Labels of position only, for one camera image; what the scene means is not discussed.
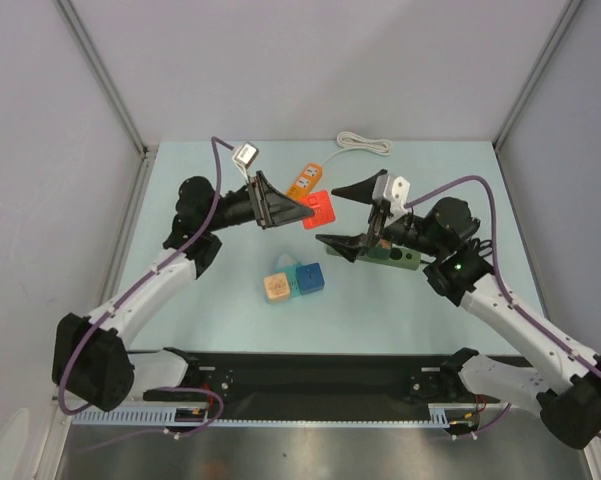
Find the blue cube plug adapter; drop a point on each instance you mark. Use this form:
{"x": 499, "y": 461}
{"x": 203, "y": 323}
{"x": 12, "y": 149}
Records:
{"x": 309, "y": 278}

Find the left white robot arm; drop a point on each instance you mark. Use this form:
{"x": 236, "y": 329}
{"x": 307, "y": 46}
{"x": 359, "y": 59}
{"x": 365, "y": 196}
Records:
{"x": 91, "y": 359}

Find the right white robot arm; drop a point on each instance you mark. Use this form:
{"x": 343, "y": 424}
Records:
{"x": 562, "y": 385}

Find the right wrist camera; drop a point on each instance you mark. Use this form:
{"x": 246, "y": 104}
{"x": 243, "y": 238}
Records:
{"x": 392, "y": 191}

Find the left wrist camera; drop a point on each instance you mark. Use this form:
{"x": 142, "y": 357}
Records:
{"x": 243, "y": 156}

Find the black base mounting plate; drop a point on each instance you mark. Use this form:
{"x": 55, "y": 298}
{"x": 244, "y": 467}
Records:
{"x": 324, "y": 386}

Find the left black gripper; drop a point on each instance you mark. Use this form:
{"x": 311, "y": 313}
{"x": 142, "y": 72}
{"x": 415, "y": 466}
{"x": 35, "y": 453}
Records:
{"x": 270, "y": 207}

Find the teal triangular power strip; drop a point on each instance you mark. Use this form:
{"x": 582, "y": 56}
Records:
{"x": 288, "y": 265}

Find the red cube plug adapter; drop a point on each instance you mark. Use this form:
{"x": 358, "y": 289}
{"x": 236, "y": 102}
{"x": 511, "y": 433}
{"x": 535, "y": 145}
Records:
{"x": 320, "y": 203}

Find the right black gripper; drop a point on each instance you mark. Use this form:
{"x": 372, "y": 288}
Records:
{"x": 373, "y": 226}

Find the dark green cube plug adapter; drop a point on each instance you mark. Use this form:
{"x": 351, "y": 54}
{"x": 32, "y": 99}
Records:
{"x": 380, "y": 251}

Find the orange power strip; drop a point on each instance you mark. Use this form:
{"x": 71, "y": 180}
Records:
{"x": 305, "y": 182}

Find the white slotted cable duct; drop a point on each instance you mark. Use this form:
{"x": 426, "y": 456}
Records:
{"x": 185, "y": 418}

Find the olive green power strip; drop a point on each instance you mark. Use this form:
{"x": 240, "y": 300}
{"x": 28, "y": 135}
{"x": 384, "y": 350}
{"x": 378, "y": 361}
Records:
{"x": 400, "y": 257}

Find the beige cube plug adapter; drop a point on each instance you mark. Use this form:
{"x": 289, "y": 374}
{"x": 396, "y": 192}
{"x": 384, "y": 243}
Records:
{"x": 277, "y": 287}

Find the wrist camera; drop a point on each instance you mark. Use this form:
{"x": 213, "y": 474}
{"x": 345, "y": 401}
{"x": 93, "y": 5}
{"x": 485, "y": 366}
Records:
{"x": 243, "y": 156}
{"x": 392, "y": 191}

